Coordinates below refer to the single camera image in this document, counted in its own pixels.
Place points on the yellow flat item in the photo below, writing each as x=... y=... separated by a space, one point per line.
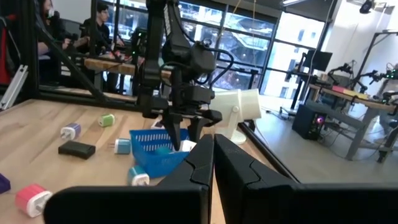
x=357 y=95

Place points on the black background robot arm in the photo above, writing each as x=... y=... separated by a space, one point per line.
x=373 y=76
x=342 y=70
x=138 y=43

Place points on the blue plastic basket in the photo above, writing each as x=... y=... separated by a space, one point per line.
x=149 y=161

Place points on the person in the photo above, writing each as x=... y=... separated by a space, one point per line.
x=101 y=31
x=45 y=49

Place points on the silver aluminium profile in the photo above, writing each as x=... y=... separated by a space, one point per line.
x=14 y=88

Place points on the white cube wall charger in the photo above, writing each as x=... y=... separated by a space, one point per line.
x=188 y=146

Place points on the wooden background table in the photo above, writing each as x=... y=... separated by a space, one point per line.
x=105 y=64

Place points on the wooden desk grey legs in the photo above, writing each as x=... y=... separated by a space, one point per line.
x=367 y=104

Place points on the black monitor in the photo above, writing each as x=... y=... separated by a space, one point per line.
x=318 y=60

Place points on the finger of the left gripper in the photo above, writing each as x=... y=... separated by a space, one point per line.
x=173 y=127
x=196 y=127

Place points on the blue white wall charger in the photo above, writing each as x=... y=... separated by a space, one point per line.
x=138 y=177

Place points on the red fabric item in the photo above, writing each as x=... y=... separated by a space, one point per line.
x=4 y=56

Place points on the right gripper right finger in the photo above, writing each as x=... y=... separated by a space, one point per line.
x=295 y=205

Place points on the black computer tower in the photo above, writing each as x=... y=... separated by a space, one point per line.
x=306 y=121

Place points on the black box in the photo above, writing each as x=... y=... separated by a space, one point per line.
x=76 y=149

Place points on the black ceiling camera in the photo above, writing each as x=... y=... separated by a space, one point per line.
x=366 y=6

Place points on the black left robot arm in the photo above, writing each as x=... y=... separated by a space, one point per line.
x=155 y=46

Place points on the red flat item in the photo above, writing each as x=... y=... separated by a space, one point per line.
x=340 y=89

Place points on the white mug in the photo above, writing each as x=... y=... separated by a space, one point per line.
x=242 y=105

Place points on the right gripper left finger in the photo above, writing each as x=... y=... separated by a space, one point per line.
x=140 y=205

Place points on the purple wall charger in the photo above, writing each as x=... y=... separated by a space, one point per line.
x=71 y=130

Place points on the purple box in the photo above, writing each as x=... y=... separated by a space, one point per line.
x=3 y=183

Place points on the teal wall charger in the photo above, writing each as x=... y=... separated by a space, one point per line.
x=163 y=151
x=122 y=146

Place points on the pink wall charger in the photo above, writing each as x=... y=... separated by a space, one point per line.
x=31 y=199

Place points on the white digital display unit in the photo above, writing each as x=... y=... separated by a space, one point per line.
x=157 y=125

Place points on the green wall charger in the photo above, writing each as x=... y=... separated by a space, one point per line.
x=106 y=120

